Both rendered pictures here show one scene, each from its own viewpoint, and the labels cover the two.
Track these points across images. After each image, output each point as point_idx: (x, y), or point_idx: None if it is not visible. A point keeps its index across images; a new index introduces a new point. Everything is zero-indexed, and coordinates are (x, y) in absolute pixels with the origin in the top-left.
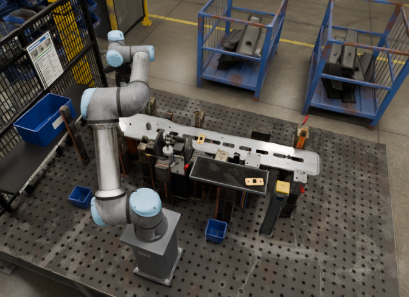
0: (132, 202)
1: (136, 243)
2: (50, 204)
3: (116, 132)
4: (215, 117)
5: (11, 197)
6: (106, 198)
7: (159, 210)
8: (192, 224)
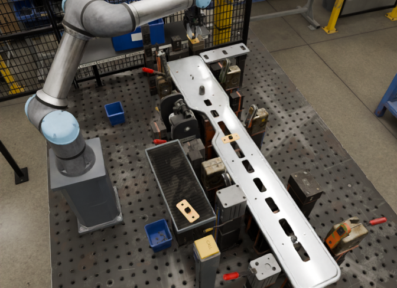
0: (47, 116)
1: (52, 162)
2: (98, 103)
3: (164, 73)
4: (309, 143)
5: (83, 78)
6: (36, 96)
7: (62, 144)
8: (156, 211)
